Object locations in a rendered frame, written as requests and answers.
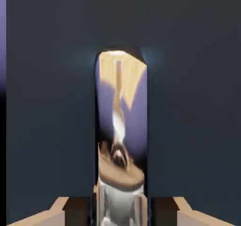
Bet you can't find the curved shiny metal door handle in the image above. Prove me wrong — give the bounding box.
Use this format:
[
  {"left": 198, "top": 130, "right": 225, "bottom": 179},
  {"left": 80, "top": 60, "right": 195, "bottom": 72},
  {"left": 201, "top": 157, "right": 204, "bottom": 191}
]
[{"left": 92, "top": 45, "right": 152, "bottom": 226}]

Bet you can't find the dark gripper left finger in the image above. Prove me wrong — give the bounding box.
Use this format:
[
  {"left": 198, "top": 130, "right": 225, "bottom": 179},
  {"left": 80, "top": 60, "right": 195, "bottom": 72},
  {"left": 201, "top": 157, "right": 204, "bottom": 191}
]
[{"left": 6, "top": 196, "right": 93, "bottom": 226}]

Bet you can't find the dark grey cabinet door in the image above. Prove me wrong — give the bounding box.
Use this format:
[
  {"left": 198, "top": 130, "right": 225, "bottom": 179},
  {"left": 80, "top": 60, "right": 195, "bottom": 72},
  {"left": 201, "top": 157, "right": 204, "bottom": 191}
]
[{"left": 5, "top": 0, "right": 241, "bottom": 226}]

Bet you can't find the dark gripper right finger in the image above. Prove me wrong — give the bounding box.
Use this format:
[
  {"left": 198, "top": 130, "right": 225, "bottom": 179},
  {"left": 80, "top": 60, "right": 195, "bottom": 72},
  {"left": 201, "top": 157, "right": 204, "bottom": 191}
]
[{"left": 150, "top": 196, "right": 236, "bottom": 226}]

